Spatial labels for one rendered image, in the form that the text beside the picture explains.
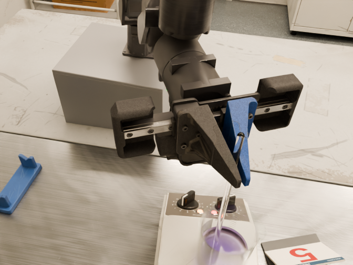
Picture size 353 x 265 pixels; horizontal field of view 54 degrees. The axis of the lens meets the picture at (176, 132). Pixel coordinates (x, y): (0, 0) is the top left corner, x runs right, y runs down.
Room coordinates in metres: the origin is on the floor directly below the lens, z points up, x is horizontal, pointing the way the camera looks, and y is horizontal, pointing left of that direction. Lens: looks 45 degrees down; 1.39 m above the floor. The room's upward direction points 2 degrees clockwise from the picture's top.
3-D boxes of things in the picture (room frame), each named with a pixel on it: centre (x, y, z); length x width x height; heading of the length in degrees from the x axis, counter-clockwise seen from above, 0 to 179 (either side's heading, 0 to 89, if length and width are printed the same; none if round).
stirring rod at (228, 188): (0.19, -0.05, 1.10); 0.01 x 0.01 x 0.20
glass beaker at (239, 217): (0.18, -0.06, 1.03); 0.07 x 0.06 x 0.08; 82
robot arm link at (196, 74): (0.28, -0.02, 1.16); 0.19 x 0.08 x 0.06; 108
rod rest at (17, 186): (0.34, 0.26, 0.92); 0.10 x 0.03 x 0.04; 168
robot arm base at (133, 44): (0.60, 0.07, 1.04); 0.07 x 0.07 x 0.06; 84
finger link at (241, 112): (0.21, -0.07, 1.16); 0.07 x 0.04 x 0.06; 18
